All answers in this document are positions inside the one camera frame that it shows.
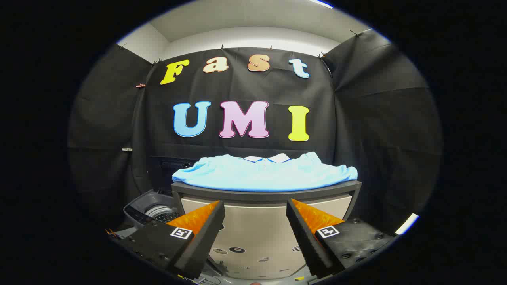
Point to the grey washing machine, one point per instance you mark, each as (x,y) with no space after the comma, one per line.
(136,209)

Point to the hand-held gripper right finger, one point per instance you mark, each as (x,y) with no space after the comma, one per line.
(305,233)

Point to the light blue polo shirt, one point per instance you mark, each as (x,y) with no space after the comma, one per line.
(261,176)

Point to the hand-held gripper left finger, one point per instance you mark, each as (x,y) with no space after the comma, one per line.
(206,231)

